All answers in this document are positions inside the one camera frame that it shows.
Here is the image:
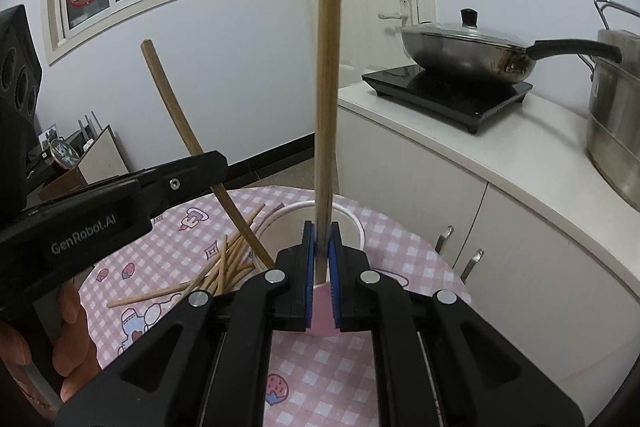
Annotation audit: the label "dark wooden desk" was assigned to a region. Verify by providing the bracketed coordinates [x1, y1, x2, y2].
[37, 167, 88, 202]

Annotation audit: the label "pink checked tablecloth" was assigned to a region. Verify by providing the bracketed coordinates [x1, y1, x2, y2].
[75, 187, 473, 427]

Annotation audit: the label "white kitchen cabinet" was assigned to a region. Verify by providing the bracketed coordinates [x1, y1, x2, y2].
[336, 84, 640, 413]

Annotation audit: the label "pink paper cup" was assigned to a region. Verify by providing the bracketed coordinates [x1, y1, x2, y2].
[254, 201, 366, 337]

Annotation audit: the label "glass wok lid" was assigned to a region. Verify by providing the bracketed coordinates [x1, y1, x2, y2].
[401, 8, 528, 50]

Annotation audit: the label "grey metal rods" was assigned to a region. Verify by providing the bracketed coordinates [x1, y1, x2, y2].
[77, 112, 101, 142]

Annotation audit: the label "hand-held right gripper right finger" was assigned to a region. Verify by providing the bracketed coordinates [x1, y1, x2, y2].
[327, 222, 586, 427]

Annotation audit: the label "pile of chopsticks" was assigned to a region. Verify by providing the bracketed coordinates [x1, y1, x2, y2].
[106, 203, 286, 309]

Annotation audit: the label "metal cabinet handle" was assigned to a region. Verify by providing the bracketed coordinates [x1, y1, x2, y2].
[460, 248, 485, 284]
[435, 225, 455, 254]

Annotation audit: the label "metal door handle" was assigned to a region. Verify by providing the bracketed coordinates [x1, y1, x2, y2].
[378, 0, 413, 28]

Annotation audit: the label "wooden chopstick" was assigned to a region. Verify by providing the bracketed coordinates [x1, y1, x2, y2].
[312, 0, 343, 288]
[140, 39, 276, 269]

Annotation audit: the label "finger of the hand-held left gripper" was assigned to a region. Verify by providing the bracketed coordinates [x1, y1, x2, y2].
[120, 150, 230, 228]

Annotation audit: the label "stainless steel steamer pot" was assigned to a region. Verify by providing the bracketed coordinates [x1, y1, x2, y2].
[580, 0, 640, 212]

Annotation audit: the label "person's left hand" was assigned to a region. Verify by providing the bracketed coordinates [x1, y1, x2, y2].
[0, 278, 103, 410]

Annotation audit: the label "steel wok with black handle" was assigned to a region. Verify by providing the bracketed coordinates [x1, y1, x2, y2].
[400, 24, 623, 85]

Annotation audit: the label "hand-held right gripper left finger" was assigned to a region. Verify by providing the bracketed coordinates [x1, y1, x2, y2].
[55, 221, 317, 427]

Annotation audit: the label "white board panel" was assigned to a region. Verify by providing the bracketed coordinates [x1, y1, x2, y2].
[77, 125, 128, 185]

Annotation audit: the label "black induction cooker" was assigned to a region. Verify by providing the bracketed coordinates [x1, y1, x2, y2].
[361, 66, 533, 135]

